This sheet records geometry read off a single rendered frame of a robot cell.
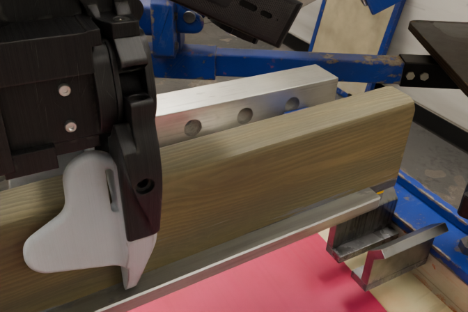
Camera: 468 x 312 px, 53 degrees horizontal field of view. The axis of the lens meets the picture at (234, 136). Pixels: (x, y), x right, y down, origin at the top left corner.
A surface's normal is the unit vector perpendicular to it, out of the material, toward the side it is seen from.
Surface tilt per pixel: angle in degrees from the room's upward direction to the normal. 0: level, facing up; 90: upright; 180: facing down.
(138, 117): 90
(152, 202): 104
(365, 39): 79
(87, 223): 84
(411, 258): 90
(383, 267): 90
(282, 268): 0
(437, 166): 0
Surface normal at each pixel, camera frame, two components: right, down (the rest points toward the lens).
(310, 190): 0.48, 0.48
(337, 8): -0.85, 0.07
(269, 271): 0.04, -0.85
